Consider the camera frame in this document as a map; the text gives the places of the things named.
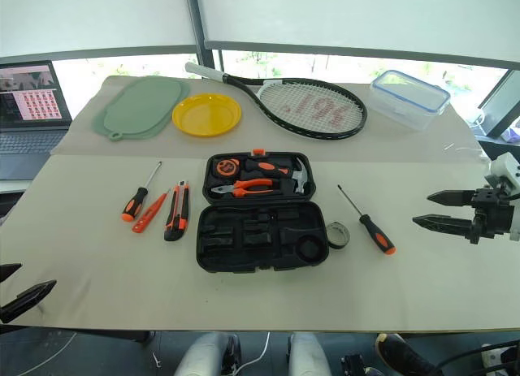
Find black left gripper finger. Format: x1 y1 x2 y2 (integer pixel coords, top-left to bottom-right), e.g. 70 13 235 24
0 263 24 283
0 279 58 325

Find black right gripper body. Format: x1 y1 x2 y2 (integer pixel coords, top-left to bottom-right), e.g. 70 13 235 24
470 187 517 245

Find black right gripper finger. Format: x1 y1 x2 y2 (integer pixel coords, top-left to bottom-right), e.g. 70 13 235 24
427 190 477 207
412 214 475 241

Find dark shaft orange black screwdriver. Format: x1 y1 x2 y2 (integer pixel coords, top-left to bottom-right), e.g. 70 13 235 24
336 184 397 256

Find silver shaft orange black screwdriver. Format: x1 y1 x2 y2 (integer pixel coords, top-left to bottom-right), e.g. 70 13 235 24
120 161 163 223

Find orange test pen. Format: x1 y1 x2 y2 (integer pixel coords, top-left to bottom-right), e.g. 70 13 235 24
132 188 171 234

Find black orange utility knife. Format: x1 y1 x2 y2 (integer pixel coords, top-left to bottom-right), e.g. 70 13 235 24
163 180 190 242

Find black tool case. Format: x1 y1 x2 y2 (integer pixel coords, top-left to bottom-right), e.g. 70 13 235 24
195 148 330 274

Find dark monitor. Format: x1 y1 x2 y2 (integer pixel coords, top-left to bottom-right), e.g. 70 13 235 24
478 69 520 140

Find clear container with blue lid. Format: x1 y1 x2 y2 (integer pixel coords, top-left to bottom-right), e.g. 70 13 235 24
369 69 451 132

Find black electrical tape roll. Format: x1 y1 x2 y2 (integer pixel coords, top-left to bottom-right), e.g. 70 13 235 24
326 221 350 249

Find black tennis racket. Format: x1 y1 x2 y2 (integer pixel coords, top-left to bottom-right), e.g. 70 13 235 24
184 62 368 140

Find black shoe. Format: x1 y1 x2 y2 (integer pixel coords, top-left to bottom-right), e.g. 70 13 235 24
374 333 444 376

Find white shoe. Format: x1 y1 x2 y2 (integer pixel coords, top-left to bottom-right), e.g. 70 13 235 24
481 343 520 376

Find black open laptop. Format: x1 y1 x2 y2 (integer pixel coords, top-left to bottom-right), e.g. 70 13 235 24
0 60 73 181

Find black floor device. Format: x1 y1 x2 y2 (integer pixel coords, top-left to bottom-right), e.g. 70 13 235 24
340 353 369 376

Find silver robot leg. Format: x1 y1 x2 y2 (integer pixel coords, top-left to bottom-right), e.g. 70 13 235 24
287 331 331 376
174 331 229 376

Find claw hammer with orange grip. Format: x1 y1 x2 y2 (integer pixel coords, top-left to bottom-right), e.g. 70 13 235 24
245 156 316 197

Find green silicone mat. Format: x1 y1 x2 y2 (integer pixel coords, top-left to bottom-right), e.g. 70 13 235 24
90 76 191 143

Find black orange tape measure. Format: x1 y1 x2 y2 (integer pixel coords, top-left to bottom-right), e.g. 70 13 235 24
214 158 241 178

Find yellow plastic plate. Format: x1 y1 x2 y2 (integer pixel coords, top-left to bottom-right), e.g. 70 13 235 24
171 93 242 138

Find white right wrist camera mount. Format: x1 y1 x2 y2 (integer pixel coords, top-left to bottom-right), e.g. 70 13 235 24
483 152 520 243

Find black floor cable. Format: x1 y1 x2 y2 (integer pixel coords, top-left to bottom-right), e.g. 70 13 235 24
430 338 520 376

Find orange handled pliers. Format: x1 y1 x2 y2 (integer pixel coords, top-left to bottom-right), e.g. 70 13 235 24
210 178 275 199

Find white floor cable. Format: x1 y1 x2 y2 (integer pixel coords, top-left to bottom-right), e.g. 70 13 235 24
239 331 271 371

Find dark window frame post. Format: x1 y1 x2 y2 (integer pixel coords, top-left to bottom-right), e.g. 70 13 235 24
183 0 217 70

